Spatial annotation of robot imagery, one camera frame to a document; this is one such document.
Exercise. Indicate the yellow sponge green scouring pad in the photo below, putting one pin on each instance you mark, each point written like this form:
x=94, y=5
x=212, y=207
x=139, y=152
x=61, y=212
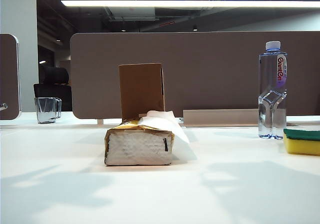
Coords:
x=302, y=145

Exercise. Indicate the clear plastic water bottle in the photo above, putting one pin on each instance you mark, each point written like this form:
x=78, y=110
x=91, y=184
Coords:
x=272, y=109

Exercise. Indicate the white tissue sheet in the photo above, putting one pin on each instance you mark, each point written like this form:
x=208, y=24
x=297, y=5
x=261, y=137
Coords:
x=162, y=121

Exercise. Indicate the upright brown cardboard box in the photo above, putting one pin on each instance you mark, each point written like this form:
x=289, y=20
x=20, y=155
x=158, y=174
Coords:
x=140, y=89

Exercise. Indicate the brown wrapped tissue pack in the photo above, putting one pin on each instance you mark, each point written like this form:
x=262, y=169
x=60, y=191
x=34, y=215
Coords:
x=137, y=150

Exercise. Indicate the long ceiling strip light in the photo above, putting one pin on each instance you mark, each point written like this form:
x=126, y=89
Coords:
x=175, y=4

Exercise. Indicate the clear glass mug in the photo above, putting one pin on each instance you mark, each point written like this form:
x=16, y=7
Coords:
x=47, y=110

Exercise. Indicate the narrow brown desk partition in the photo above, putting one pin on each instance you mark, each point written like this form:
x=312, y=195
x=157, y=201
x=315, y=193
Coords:
x=8, y=79

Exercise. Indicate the small metal rod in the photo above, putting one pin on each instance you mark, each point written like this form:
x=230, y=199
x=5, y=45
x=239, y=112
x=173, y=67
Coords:
x=3, y=106

